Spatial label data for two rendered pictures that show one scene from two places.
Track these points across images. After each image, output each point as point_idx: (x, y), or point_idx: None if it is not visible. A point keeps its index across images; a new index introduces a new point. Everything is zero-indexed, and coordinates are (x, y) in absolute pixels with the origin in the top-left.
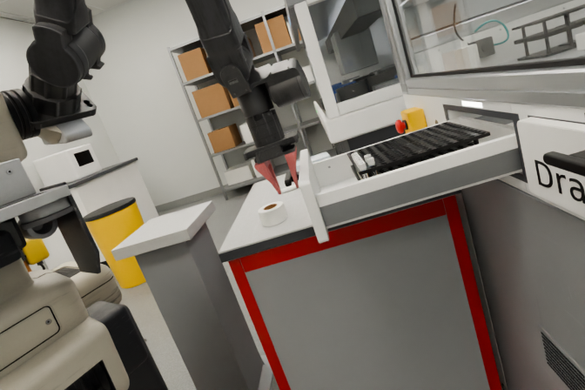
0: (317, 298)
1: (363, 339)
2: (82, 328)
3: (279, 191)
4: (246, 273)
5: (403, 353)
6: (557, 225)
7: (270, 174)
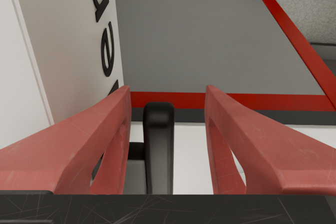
0: (199, 49)
1: (156, 13)
2: None
3: (207, 95)
4: (321, 93)
5: (117, 1)
6: None
7: (239, 124)
